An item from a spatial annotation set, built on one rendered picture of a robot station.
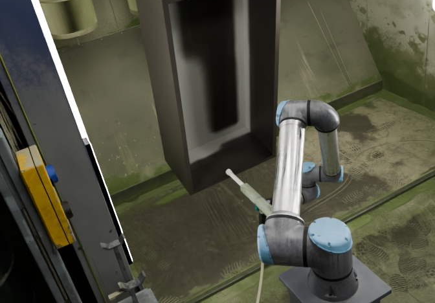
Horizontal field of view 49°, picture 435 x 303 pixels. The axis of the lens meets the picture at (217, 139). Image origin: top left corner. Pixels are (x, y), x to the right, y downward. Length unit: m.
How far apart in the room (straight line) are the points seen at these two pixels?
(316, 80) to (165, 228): 1.82
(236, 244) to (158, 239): 0.53
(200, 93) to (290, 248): 1.34
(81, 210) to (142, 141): 1.68
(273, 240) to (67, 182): 0.79
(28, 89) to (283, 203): 1.00
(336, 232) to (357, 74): 2.75
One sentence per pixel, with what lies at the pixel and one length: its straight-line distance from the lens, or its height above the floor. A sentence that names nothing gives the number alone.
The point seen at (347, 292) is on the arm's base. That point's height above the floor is 0.67.
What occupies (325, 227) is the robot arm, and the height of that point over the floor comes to 0.91.
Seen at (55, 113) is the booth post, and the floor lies 1.44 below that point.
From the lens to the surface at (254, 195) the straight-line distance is 2.51.
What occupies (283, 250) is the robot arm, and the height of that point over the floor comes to 0.86.
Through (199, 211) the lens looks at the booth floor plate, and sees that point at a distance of 3.30.
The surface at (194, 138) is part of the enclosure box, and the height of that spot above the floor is 0.61.
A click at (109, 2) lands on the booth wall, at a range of 3.66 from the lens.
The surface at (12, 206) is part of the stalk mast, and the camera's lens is 1.29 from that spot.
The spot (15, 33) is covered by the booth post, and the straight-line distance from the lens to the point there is 1.65.
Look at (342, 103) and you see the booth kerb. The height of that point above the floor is 0.11.
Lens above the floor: 2.11
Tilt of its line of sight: 31 degrees down
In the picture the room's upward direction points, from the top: 11 degrees counter-clockwise
